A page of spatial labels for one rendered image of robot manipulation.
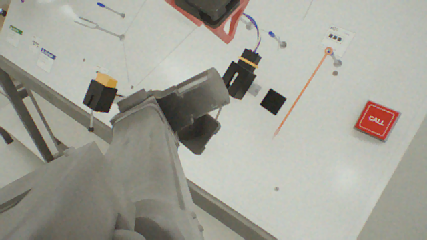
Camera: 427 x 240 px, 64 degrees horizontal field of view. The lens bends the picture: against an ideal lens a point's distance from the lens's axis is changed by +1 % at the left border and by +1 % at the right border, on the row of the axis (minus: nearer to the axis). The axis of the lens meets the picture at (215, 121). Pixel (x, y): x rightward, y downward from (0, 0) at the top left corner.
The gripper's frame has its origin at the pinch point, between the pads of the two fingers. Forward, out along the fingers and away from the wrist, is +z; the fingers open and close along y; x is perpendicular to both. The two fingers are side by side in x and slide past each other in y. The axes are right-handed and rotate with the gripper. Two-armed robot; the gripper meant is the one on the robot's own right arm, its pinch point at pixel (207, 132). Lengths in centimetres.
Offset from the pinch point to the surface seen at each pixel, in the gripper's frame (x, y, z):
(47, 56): 13, 59, 9
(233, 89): -9.6, -0.8, -3.8
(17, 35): 15, 76, 9
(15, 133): 68, 112, 61
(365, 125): -17.4, -22.3, 0.5
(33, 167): 84, 107, 79
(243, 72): -13.0, -0.8, -4.5
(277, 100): -13.1, -6.5, 3.7
